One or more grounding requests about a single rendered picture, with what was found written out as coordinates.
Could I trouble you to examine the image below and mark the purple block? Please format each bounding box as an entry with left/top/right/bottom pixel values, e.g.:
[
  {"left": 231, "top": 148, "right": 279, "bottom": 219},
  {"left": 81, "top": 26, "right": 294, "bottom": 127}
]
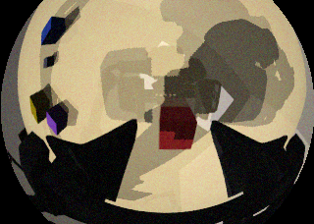
[{"left": 46, "top": 103, "right": 68, "bottom": 135}]

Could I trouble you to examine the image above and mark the yellow block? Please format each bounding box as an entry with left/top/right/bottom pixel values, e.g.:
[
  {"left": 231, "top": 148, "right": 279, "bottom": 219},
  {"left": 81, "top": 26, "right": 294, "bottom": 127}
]
[{"left": 30, "top": 89, "right": 50, "bottom": 123}]

